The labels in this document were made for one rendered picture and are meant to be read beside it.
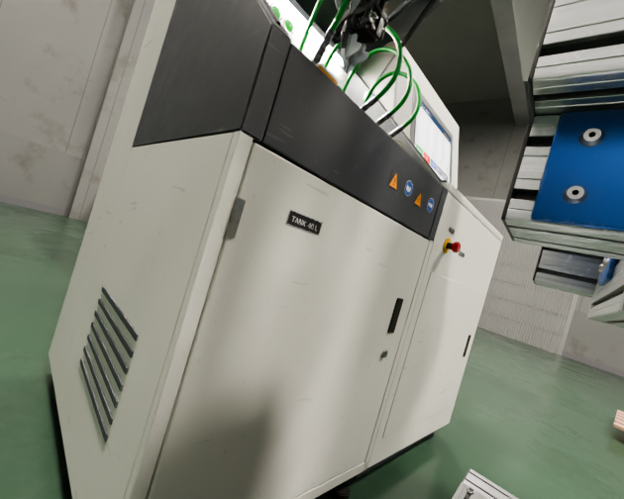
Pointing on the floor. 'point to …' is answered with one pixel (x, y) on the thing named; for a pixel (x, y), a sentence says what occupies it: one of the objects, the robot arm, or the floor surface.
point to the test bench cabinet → (155, 315)
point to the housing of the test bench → (111, 179)
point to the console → (433, 294)
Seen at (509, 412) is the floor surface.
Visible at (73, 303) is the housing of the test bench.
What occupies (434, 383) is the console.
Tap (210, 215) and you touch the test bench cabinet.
